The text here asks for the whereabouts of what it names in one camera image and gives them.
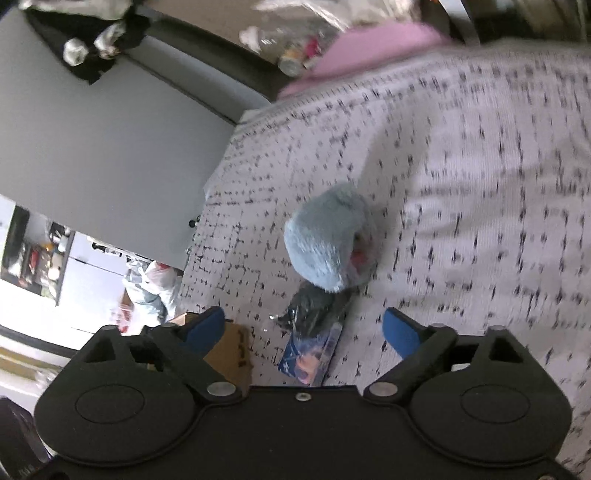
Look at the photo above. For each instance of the kitchen shelf with appliances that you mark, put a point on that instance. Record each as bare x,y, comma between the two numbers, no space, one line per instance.
35,253

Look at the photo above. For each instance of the open cardboard box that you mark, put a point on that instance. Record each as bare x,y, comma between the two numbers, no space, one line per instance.
223,344

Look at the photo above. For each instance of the pink bed sheet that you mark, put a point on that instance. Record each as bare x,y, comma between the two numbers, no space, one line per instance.
362,49

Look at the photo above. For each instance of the hanging dark clothes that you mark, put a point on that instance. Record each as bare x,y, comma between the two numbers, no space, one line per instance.
86,37

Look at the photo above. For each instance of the grey-blue trash bag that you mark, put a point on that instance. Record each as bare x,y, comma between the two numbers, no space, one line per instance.
142,298

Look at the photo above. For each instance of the patterned grey bed blanket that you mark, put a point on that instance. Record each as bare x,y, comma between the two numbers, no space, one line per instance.
477,164

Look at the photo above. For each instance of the blue fluffy plush toy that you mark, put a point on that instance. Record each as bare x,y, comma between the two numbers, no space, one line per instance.
330,240

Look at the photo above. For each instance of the large clear water bottle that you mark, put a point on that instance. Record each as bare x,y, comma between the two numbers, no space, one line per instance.
293,20

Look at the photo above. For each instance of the white trash bag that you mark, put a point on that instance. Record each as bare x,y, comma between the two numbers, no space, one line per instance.
160,284

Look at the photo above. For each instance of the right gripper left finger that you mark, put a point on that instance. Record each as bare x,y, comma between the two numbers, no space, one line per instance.
191,369

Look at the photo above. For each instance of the paper cup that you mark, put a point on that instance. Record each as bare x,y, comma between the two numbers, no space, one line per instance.
291,63

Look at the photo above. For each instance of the clear bag of dark items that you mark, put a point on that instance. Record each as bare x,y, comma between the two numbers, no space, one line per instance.
314,321

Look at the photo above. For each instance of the red printed plastic bag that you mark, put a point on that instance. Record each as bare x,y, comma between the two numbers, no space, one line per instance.
124,313

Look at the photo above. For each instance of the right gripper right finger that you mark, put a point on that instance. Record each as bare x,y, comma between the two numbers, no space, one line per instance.
422,349

